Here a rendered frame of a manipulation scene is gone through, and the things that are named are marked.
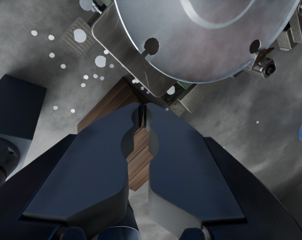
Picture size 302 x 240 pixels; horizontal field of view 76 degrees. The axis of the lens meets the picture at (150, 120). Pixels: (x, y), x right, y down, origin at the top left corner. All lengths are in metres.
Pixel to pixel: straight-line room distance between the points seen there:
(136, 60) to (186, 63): 0.08
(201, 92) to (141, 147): 0.50
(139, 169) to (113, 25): 0.85
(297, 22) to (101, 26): 0.36
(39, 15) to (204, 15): 0.85
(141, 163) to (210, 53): 0.77
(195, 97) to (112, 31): 0.32
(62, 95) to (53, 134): 0.25
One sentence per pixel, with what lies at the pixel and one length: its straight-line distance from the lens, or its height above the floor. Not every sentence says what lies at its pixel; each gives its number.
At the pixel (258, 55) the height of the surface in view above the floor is 0.79.
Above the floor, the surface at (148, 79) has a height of 0.78.
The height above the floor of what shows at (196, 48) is 0.78.
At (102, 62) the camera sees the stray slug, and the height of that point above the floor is 0.65.
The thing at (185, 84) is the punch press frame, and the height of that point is 0.64.
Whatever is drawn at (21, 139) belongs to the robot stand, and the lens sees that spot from 0.73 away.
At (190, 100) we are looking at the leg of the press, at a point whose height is 0.64.
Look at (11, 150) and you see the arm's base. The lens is 0.73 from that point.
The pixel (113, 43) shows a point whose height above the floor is 0.78.
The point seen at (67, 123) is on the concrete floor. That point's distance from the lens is 1.21.
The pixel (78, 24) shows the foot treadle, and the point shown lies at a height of 0.16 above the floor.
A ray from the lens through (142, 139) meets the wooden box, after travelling 0.91.
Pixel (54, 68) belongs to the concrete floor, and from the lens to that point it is 1.09.
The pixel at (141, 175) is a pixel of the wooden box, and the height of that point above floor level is 0.35.
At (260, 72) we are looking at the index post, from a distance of 0.40.
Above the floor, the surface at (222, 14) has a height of 0.79.
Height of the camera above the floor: 1.04
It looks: 53 degrees down
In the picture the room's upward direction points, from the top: 147 degrees clockwise
